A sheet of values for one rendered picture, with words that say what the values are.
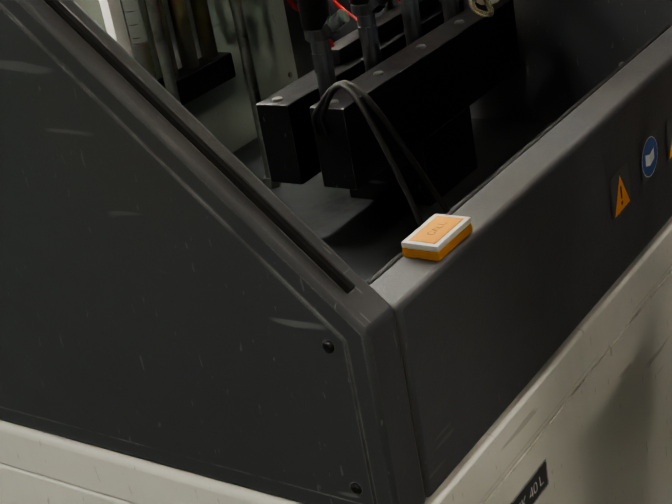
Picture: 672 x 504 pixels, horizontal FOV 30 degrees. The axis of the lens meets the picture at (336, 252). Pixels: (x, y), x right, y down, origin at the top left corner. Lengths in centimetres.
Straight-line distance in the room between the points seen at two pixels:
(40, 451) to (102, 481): 7
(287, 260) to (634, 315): 49
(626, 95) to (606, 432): 31
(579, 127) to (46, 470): 55
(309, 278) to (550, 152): 31
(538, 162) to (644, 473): 41
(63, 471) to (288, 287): 36
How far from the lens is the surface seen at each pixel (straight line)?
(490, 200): 96
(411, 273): 87
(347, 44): 126
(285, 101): 117
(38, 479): 115
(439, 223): 91
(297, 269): 81
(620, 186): 115
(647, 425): 129
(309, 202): 133
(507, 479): 102
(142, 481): 104
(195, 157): 83
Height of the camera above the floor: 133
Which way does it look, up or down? 25 degrees down
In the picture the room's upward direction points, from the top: 11 degrees counter-clockwise
